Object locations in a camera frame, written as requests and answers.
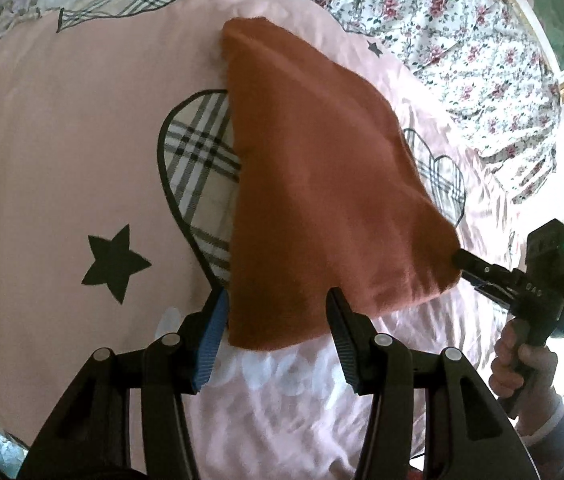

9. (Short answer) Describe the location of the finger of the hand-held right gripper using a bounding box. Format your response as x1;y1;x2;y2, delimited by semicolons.
451;248;519;287
462;272;515;309

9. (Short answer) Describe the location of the pink printed bedsheet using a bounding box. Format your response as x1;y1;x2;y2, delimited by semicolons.
0;0;528;480

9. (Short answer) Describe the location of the white red-flowered quilt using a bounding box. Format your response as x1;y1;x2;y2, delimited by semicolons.
242;0;563;206

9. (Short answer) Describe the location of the person's right hand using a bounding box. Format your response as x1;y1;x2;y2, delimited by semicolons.
489;317;561;436

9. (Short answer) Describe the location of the person's right forearm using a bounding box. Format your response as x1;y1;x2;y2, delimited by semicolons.
512;395;564;480

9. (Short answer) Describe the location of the orange knit sweater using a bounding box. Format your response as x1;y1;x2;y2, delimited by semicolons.
219;17;463;352

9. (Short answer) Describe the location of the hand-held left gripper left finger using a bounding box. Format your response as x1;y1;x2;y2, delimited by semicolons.
17;287;230;480

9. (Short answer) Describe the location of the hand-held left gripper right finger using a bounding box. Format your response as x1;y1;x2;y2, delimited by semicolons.
325;286;545;480

